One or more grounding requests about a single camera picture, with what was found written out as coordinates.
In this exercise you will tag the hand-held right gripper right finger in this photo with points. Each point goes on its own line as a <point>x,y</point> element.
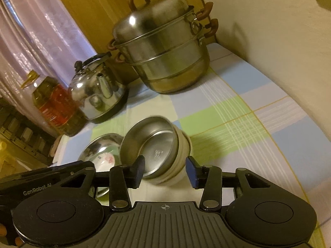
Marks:
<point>192,173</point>

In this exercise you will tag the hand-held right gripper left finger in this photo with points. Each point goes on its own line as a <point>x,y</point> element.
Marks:
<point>139,171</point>

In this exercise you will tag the small steel bowl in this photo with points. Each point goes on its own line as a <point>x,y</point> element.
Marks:
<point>152,147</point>

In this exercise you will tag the cream bowl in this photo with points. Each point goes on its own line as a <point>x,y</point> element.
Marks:
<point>182,144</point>

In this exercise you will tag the round steel plate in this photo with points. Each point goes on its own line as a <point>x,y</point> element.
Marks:
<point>100,142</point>

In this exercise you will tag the person's left hand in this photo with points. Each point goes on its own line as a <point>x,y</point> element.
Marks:
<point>2,230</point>

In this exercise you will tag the dark shelf rack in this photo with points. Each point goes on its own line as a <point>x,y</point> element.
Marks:
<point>23,131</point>

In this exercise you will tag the checked tablecloth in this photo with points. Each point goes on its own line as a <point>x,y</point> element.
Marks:
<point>245,113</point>

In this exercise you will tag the cooking oil bottle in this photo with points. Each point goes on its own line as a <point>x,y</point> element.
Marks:
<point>55,103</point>

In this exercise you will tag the steel kettle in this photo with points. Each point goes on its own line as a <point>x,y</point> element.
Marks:
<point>95,95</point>

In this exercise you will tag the steel steamer pot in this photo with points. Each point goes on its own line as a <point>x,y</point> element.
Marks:
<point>160,46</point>

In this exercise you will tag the sheer curtain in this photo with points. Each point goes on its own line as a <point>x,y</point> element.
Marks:
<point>38,38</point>

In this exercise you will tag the wooden panel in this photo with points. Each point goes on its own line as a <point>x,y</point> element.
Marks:
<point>98,10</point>

